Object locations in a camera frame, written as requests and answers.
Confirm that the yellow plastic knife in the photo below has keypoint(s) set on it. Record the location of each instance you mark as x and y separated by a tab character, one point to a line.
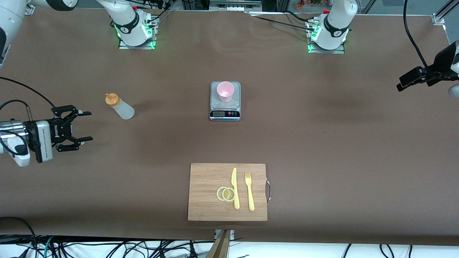
235	193

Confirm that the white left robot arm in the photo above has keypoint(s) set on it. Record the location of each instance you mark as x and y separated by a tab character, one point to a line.
337	21

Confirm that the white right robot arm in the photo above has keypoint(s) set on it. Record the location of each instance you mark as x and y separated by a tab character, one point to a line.
125	21

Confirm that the wooden post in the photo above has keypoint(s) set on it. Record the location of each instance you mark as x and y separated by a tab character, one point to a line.
220	247

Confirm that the translucent sauce bottle orange cap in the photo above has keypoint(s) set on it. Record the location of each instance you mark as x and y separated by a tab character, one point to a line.
123	111

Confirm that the yellow plastic fork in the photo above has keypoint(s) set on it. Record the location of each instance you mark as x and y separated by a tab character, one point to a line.
250	197

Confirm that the wooden cutting board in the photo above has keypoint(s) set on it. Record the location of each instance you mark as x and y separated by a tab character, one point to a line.
204	179

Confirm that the white power strip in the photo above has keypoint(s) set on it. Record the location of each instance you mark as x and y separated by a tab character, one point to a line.
235	8

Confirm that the pink paper cup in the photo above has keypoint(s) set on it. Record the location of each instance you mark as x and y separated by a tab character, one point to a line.
225	91

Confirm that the small orange red object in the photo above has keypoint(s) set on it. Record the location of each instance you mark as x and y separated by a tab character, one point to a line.
300	4

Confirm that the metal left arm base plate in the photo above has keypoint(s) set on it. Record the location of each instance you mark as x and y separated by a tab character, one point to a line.
337	51

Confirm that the silver digital kitchen scale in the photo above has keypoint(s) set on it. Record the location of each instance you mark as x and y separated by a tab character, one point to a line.
225	114

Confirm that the metal table bracket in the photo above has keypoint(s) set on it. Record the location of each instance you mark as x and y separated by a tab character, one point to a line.
231	233

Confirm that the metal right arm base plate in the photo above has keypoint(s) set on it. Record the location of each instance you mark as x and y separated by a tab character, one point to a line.
136	47

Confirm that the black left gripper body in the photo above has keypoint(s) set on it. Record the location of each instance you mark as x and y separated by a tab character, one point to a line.
441	61

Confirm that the lemon slice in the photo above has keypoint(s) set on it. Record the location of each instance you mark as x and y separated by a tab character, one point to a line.
218	194
228	194

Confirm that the aluminium frame corner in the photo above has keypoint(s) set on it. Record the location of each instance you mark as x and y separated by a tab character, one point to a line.
438	18
29	10

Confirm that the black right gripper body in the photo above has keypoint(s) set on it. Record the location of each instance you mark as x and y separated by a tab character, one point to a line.
58	129

